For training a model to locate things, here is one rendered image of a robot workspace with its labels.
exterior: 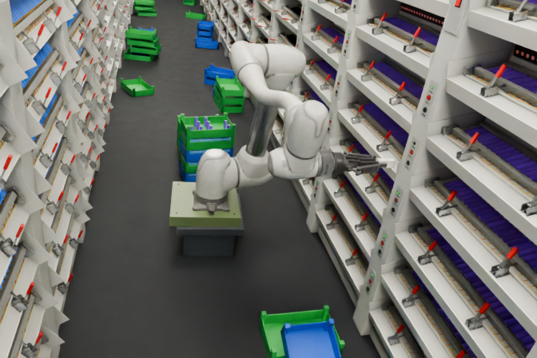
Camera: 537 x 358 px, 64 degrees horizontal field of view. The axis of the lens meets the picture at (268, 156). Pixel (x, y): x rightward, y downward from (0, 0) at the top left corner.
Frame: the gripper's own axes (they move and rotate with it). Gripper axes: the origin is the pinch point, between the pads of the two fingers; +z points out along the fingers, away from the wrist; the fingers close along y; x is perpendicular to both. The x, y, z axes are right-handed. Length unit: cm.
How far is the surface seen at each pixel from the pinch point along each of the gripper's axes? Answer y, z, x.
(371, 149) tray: -26.3, 9.5, -8.2
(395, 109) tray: -17.7, 9.8, 12.7
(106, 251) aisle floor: -58, -99, -83
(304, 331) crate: 7, -19, -73
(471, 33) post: 4.6, 12.8, 46.2
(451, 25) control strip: -0.3, 8.9, 47.1
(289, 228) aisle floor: -70, -2, -83
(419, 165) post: 4.6, 10.4, 1.6
